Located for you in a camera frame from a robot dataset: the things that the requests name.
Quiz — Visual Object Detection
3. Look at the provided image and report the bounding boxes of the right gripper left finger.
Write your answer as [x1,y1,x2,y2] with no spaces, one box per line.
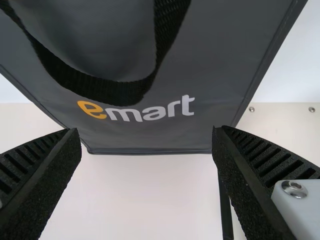
[0,127,83,240]

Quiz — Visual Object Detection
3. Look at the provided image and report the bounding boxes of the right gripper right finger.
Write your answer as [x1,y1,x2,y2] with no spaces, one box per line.
[211,124,320,240]

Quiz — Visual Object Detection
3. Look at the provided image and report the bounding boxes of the black strip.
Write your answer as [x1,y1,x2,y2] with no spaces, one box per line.
[216,169,235,240]

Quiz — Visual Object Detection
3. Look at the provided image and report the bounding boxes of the dark grey bag with straps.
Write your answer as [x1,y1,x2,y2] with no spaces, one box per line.
[0,0,309,156]

